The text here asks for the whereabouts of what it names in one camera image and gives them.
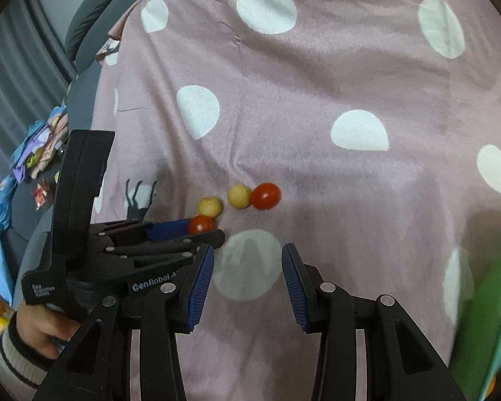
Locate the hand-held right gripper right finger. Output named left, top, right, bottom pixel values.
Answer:
left=281, top=243, right=468, bottom=401

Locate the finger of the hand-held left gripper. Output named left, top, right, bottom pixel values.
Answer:
left=108, top=228, right=225, bottom=262
left=97, top=218, right=193, bottom=245

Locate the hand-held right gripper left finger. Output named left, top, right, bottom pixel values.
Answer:
left=32, top=244, right=215, bottom=401

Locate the red cherry tomato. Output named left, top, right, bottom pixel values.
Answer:
left=250, top=182, right=282, bottom=211
left=187, top=215, right=216, bottom=235

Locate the small yellow tomato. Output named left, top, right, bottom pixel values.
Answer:
left=227, top=184, right=252, bottom=210
left=197, top=196, right=224, bottom=219

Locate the green plastic bowl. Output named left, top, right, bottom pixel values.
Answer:
left=450, top=254, right=501, bottom=401

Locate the person's left forearm striped sleeve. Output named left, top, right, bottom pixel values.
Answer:
left=0, top=313, right=57, bottom=390

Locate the person's left hand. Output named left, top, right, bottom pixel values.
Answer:
left=15, top=303, right=81, bottom=361

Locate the red snack packet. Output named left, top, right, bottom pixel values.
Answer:
left=32, top=179, right=51, bottom=210

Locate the blue cloth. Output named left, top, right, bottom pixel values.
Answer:
left=0, top=170, right=26, bottom=303

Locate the pile of colourful clothes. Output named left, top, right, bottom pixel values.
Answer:
left=11, top=106, right=70, bottom=182

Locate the orange yellow packet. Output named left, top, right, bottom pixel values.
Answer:
left=0, top=300, right=14, bottom=336

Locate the grey curtain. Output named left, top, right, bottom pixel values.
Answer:
left=0, top=0, right=78, bottom=168

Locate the grey sofa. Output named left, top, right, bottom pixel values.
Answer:
left=0, top=0, right=184, bottom=301

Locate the pink polka dot blanket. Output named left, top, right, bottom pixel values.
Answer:
left=90, top=0, right=501, bottom=401

